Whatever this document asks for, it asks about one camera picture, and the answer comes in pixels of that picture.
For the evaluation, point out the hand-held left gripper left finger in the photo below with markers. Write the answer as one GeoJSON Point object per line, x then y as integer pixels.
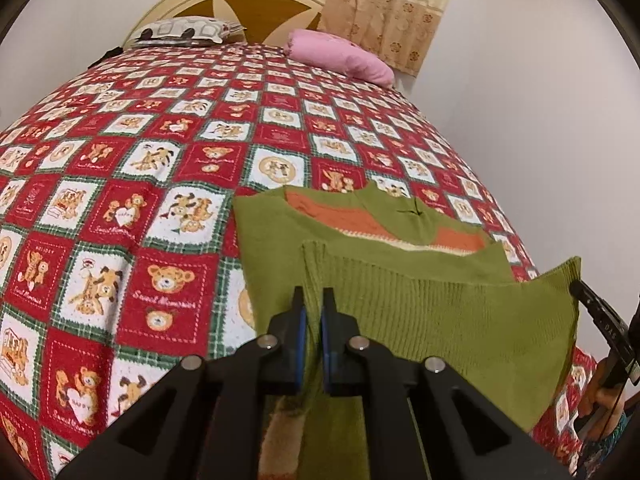
{"type": "Point", "coordinates": [300, 350]}

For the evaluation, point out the pink pillow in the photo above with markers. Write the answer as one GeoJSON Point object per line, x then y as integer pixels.
{"type": "Point", "coordinates": [340, 55]}

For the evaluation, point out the red printed bear blanket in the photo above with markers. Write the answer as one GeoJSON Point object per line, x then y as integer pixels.
{"type": "Point", "coordinates": [150, 185]}

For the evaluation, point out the dark cloth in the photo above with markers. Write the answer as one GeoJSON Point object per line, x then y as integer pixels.
{"type": "Point", "coordinates": [106, 56]}

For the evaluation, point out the person's right hand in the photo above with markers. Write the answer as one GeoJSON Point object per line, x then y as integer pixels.
{"type": "Point", "coordinates": [605, 402]}

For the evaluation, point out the green orange striped knit sweater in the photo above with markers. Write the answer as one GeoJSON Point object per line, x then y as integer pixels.
{"type": "Point", "coordinates": [450, 310]}

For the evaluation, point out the beige floral window curtain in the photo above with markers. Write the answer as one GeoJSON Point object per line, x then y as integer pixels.
{"type": "Point", "coordinates": [390, 10]}

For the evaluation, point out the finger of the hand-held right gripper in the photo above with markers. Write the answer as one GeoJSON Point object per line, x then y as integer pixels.
{"type": "Point", "coordinates": [602, 320]}

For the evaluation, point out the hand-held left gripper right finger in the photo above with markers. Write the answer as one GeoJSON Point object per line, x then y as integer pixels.
{"type": "Point", "coordinates": [326, 355]}

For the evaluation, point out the grey patterned pillow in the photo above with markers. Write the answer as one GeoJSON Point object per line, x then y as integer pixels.
{"type": "Point", "coordinates": [180, 30]}

